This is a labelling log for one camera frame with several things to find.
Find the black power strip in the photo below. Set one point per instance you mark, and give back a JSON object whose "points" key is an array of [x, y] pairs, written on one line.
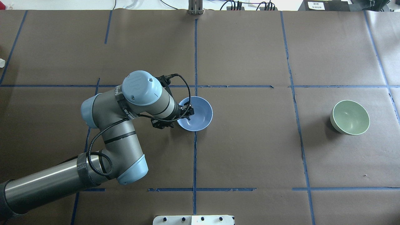
{"points": [[235, 8], [267, 7]]}

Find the black box with label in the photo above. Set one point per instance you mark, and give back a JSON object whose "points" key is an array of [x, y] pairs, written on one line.
{"points": [[324, 5]]}

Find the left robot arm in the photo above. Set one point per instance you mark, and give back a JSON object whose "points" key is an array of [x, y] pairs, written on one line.
{"points": [[114, 153]]}

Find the black power strip right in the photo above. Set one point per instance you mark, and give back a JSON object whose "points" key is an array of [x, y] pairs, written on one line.
{"points": [[267, 7]]}

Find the blue bowl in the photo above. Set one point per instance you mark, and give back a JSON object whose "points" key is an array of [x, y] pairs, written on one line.
{"points": [[202, 117]]}

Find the black power strip left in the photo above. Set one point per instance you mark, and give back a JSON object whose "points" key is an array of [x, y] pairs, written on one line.
{"points": [[235, 8]]}

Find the green bowl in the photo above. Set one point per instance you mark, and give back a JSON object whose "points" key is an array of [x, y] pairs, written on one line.
{"points": [[349, 118]]}

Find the aluminium frame post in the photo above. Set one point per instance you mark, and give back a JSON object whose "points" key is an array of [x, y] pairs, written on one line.
{"points": [[195, 7]]}

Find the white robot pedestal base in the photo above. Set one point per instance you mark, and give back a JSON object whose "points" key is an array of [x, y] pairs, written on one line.
{"points": [[194, 220]]}

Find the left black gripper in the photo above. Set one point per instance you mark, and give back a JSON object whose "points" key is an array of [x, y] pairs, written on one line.
{"points": [[182, 112]]}

